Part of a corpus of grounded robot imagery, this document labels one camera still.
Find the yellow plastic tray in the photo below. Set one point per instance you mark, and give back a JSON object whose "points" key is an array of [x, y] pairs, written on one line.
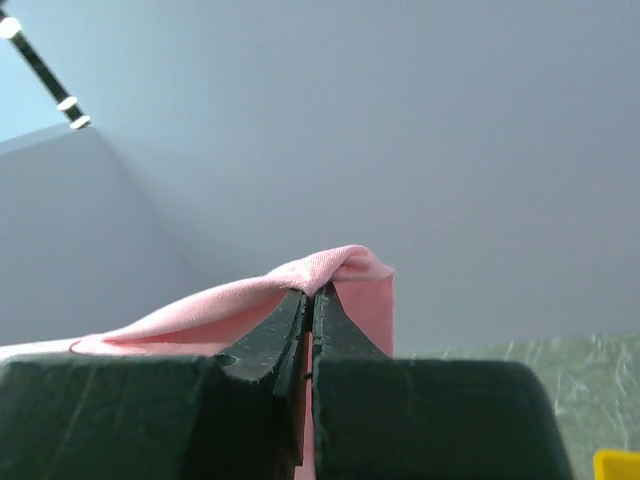
{"points": [[611, 464]]}

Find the ceiling track light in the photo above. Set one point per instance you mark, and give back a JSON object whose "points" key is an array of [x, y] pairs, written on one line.
{"points": [[66, 103]]}

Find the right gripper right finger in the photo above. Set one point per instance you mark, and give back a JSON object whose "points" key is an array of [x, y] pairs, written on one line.
{"points": [[376, 417]]}

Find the pink t shirt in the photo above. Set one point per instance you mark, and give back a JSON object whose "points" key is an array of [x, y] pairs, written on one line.
{"points": [[212, 320]]}

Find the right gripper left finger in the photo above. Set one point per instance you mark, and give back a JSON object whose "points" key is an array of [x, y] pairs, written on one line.
{"points": [[238, 414]]}

